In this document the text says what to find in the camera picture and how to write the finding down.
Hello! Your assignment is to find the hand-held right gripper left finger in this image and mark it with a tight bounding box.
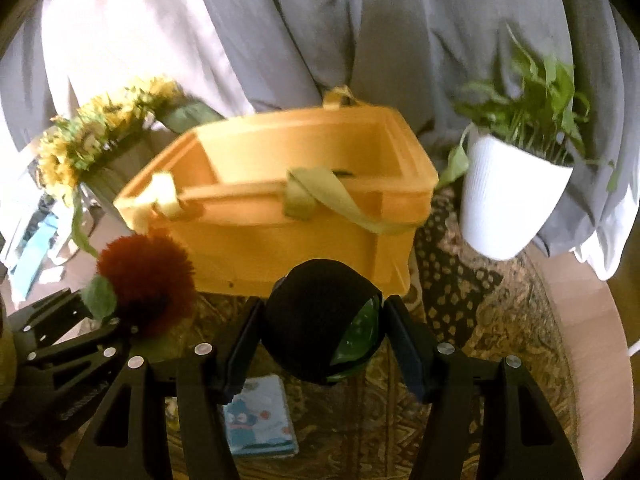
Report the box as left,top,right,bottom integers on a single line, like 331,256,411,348
65,296,266,480

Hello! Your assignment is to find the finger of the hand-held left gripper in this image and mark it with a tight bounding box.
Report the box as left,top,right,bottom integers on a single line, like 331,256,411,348
7,287,98,341
25,317,138,376

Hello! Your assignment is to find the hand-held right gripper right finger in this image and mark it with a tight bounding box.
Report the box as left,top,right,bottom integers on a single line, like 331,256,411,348
385,295,586,480

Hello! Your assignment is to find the black and green plush ball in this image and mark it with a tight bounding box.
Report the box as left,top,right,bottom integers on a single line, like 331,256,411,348
262,259,383,386

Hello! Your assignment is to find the red pompom plush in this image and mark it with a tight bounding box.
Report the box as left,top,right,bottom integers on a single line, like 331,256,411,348
82,227,198,341

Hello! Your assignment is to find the orange plastic crate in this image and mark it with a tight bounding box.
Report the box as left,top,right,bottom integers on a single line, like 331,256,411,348
114,86,440,297

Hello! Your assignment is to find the blue cloth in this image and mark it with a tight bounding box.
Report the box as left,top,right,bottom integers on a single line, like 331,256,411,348
10,210,56,301

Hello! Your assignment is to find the blue and white box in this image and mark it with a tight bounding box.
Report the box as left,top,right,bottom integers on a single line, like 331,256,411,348
222,374,299,457

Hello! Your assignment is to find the patterned rug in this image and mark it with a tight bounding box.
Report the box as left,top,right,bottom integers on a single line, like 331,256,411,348
165,185,581,480

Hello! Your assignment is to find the grey ribbed vase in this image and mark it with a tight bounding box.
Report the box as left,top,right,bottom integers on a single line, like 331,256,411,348
80,130,171,226

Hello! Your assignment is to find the sunflower bouquet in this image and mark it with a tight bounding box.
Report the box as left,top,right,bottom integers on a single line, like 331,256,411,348
37,76,223,261

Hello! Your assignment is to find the white plant pot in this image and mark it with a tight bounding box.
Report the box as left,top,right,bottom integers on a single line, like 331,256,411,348
459,125,575,261

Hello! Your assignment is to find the white sheer curtain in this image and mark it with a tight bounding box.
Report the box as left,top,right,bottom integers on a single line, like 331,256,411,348
575,230,631,281

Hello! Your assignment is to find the narrow grey curtain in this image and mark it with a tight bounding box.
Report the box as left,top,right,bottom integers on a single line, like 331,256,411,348
0,25,56,148

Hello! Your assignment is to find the green leafy plant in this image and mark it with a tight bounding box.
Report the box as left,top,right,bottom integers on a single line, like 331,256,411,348
435,22,623,193

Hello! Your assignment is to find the beige curtain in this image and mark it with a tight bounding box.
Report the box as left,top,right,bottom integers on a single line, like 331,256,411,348
40,0,321,121

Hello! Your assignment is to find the wide grey curtain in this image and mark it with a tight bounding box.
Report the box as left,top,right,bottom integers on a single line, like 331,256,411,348
265,0,640,261

